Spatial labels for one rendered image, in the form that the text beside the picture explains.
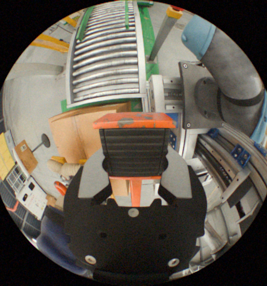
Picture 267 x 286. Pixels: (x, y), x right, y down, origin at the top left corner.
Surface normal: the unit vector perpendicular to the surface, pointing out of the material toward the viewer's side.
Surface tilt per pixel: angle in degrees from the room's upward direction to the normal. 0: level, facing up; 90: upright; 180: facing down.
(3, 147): 90
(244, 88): 60
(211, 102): 73
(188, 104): 0
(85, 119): 0
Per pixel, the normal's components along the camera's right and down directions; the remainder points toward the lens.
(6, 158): 0.99, -0.10
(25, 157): 0.87, -0.41
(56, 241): 0.15, -0.75
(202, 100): -0.92, 0.37
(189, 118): -0.03, 0.47
